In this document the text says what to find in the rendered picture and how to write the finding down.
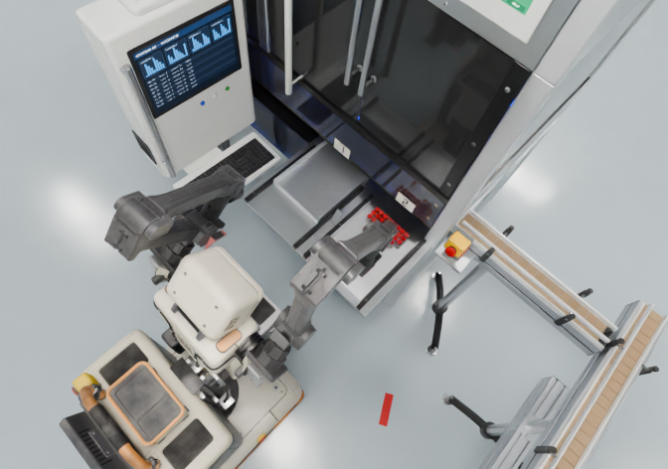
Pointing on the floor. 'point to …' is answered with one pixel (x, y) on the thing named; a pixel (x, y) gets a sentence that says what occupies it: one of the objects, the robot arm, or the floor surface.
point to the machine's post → (531, 100)
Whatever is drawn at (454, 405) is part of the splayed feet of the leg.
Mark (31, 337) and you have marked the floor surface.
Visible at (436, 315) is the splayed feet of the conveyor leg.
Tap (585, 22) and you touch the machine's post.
